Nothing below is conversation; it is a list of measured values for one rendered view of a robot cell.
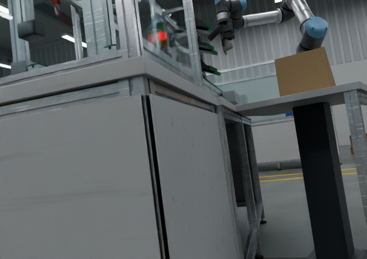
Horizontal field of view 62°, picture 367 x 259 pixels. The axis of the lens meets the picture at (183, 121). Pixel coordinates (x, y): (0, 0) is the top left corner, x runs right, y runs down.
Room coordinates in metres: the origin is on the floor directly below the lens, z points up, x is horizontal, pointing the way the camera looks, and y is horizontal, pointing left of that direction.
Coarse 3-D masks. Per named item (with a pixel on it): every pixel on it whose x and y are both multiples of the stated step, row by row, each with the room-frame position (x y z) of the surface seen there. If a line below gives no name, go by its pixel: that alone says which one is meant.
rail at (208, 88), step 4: (204, 80) 1.22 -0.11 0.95; (204, 84) 1.22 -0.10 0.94; (208, 84) 1.29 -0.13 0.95; (204, 88) 1.20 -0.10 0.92; (208, 88) 1.28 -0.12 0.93; (212, 88) 1.38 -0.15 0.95; (208, 92) 1.26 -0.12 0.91; (212, 92) 1.36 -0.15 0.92; (216, 92) 1.48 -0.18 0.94; (220, 92) 1.59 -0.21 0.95; (216, 96) 1.45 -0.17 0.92; (220, 96) 1.57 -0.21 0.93
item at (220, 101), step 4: (216, 100) 1.07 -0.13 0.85; (220, 100) 1.07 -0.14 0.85; (224, 100) 1.13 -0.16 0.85; (220, 104) 1.07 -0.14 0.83; (224, 104) 1.11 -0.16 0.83; (228, 104) 1.22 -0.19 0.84; (232, 104) 1.34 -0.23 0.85; (228, 108) 1.24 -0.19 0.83; (232, 108) 1.32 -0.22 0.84; (236, 112) 1.49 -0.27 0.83; (244, 116) 1.93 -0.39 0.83; (248, 116) 2.22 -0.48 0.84
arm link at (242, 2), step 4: (232, 0) 1.82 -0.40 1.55; (236, 0) 1.82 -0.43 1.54; (240, 0) 1.82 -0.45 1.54; (244, 0) 1.83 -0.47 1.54; (232, 4) 1.82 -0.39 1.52; (236, 4) 1.82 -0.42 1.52; (240, 4) 1.82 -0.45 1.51; (244, 4) 1.83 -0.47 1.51; (232, 8) 1.83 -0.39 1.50; (236, 8) 1.83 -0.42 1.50; (240, 8) 1.84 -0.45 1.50; (244, 8) 1.84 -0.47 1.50; (232, 12) 1.87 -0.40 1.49; (236, 12) 1.86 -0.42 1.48; (240, 12) 1.87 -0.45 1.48; (232, 16) 1.89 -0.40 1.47; (236, 16) 1.88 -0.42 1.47; (240, 16) 1.90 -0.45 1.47
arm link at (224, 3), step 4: (216, 0) 1.82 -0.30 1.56; (220, 0) 1.81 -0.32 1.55; (224, 0) 1.81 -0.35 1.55; (228, 0) 1.82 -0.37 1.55; (216, 4) 1.83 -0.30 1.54; (220, 4) 1.81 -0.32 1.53; (224, 4) 1.81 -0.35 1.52; (228, 4) 1.81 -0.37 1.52; (216, 8) 1.83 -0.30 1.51; (220, 8) 1.81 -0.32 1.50; (224, 8) 1.81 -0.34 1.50; (228, 8) 1.83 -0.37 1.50; (216, 12) 1.84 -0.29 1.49; (220, 12) 1.81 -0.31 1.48
